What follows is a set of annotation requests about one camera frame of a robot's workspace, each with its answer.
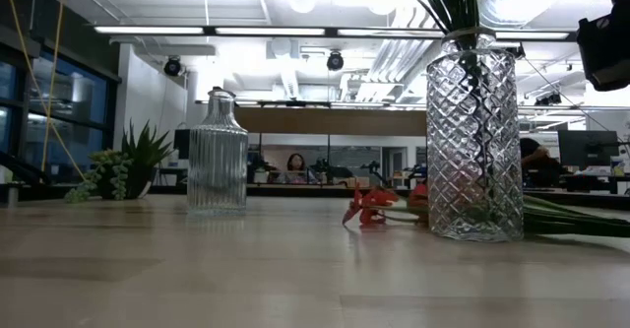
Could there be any person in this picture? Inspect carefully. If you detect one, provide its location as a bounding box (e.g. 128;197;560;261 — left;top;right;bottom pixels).
519;137;565;189
280;153;316;185

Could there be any black computer monitor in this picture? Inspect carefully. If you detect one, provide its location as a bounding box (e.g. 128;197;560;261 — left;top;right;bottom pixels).
557;129;620;169
172;128;191;161

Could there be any ribbed clear glass vase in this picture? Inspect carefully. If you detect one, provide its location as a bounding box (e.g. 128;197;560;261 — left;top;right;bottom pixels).
186;86;250;216

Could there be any diamond-cut clear glass vase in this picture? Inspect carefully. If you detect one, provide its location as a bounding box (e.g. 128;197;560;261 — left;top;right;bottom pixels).
425;26;526;243

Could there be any wooden shelf with black legs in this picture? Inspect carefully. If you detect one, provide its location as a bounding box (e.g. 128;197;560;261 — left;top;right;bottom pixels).
230;101;429;138

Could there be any red artificial flower bunch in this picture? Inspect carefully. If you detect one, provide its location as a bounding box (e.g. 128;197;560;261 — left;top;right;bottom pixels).
342;182;630;239

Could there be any yellow cable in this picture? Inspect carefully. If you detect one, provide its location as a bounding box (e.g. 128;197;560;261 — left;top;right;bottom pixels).
2;0;88;181
41;0;66;172

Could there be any small grey post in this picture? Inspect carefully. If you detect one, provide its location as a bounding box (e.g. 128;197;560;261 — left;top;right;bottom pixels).
4;180;21;207

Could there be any potted green succulent plant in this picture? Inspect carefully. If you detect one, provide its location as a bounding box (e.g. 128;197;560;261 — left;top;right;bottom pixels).
63;119;174;205

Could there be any round black ceiling spotlight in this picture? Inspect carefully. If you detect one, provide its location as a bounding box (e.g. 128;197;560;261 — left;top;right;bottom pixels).
163;55;182;78
326;50;346;72

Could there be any long ceiling light bar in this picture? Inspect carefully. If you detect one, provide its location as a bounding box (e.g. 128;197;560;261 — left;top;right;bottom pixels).
93;25;572;42

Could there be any silver ceiling duct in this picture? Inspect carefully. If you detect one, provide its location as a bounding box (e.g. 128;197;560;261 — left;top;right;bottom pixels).
479;0;542;29

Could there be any large dark window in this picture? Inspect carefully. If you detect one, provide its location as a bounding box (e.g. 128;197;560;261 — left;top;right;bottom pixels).
0;46;119;186

